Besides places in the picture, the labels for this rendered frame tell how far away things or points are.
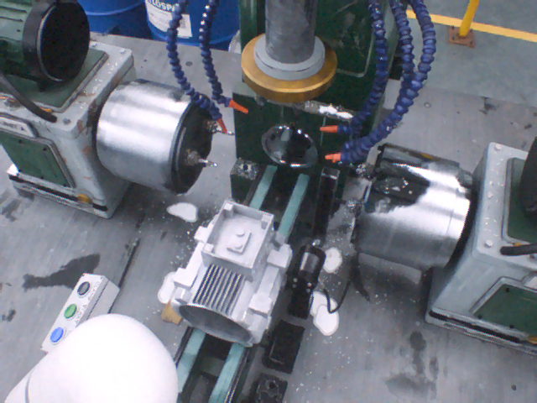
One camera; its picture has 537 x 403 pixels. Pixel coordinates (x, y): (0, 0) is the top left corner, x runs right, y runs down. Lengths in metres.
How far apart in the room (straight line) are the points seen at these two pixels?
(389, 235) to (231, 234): 0.32
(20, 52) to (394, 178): 0.81
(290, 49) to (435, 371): 0.79
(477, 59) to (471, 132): 1.70
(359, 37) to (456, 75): 2.08
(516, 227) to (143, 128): 0.79
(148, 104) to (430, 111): 0.95
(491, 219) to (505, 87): 2.25
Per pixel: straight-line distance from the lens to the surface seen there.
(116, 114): 1.13
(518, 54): 3.51
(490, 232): 0.99
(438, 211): 1.00
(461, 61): 3.27
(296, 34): 0.85
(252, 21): 1.16
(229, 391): 1.03
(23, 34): 1.11
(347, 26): 1.10
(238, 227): 0.93
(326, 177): 0.86
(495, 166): 1.09
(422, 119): 1.65
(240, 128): 1.23
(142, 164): 1.11
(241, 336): 1.03
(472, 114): 1.73
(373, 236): 1.01
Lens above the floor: 1.93
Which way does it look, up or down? 56 degrees down
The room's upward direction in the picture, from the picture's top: 1 degrees clockwise
